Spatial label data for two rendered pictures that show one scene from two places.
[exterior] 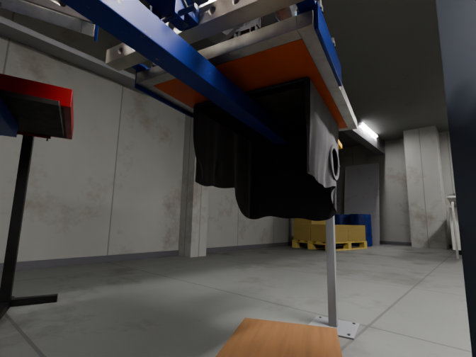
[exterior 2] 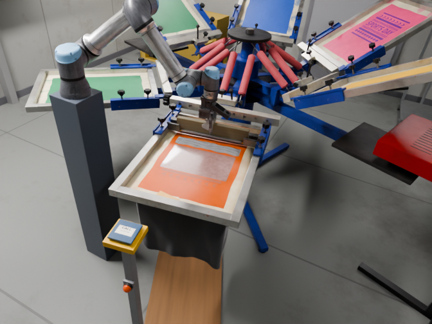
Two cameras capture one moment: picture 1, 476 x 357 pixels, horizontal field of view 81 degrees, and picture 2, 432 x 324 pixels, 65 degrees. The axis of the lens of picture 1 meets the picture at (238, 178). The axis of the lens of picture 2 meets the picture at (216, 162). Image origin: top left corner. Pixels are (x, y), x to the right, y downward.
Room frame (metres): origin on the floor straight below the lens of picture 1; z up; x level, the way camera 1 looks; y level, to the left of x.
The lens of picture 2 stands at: (2.41, -0.43, 1.99)
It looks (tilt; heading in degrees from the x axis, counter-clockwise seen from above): 36 degrees down; 163
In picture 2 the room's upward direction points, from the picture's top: 5 degrees clockwise
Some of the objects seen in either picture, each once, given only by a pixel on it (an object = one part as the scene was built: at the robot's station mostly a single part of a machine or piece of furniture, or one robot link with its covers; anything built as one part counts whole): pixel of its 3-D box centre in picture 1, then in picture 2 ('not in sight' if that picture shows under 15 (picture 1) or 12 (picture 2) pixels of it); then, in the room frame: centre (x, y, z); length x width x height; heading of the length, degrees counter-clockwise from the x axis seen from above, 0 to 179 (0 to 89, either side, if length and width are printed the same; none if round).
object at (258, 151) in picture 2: (171, 95); (261, 143); (0.98, 0.25, 0.98); 0.30 x 0.05 x 0.07; 150
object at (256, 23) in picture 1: (248, 31); (208, 107); (0.85, -0.03, 1.15); 0.09 x 0.08 x 0.12; 60
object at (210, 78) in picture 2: not in sight; (211, 78); (0.86, -0.02, 1.31); 0.09 x 0.08 x 0.11; 67
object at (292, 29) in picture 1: (265, 105); (200, 157); (1.05, -0.11, 0.97); 0.79 x 0.58 x 0.04; 150
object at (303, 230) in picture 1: (329, 228); not in sight; (6.17, -2.03, 0.42); 1.51 x 1.19 x 0.85; 139
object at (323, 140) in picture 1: (316, 152); not in sight; (1.00, -0.29, 0.77); 0.46 x 0.09 x 0.36; 150
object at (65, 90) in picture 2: not in sight; (74, 83); (0.72, -0.69, 1.25); 0.15 x 0.15 x 0.10
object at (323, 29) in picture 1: (322, 52); (167, 123); (0.70, -0.23, 0.98); 0.30 x 0.05 x 0.07; 150
